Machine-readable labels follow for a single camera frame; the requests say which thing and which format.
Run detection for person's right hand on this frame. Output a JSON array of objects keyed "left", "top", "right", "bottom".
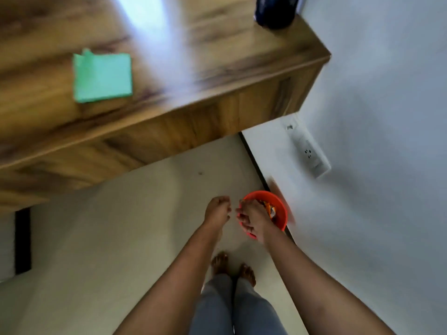
[{"left": 236, "top": 199, "right": 280, "bottom": 243}]

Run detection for person's left hand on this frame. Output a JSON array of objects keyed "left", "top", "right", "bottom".
[{"left": 203, "top": 195, "right": 232, "bottom": 238}]

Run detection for wooden desk drawer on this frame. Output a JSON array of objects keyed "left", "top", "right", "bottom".
[{"left": 0, "top": 57, "right": 332, "bottom": 215}]

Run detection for green sticky note pad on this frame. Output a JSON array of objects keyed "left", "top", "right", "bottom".
[{"left": 72, "top": 48, "right": 133, "bottom": 104}]

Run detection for black mesh pen holder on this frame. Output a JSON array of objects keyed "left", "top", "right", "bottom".
[{"left": 254, "top": 0, "right": 302, "bottom": 30}]

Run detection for person's left forearm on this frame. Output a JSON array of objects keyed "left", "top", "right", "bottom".
[{"left": 113, "top": 226, "right": 224, "bottom": 335}]

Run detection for person's right forearm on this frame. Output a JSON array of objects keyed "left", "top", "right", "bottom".
[{"left": 264, "top": 230, "right": 397, "bottom": 335}]

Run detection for person's right foot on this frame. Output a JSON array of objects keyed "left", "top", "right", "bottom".
[{"left": 238, "top": 263, "right": 257, "bottom": 288}]

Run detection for person's grey trousers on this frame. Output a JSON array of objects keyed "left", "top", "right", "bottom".
[{"left": 188, "top": 274, "right": 289, "bottom": 335}]

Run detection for pile of wrappers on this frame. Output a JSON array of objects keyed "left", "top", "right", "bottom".
[{"left": 260, "top": 201, "right": 278, "bottom": 220}]

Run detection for orange waste bin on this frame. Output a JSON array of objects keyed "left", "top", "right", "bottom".
[{"left": 237, "top": 190, "right": 288, "bottom": 240}]

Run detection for black baseboard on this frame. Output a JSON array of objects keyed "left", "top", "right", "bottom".
[
  {"left": 238, "top": 131, "right": 298, "bottom": 245},
  {"left": 14, "top": 208, "right": 33, "bottom": 275}
]

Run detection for white wall socket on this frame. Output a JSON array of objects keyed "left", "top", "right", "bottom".
[{"left": 286, "top": 116, "right": 332, "bottom": 179}]

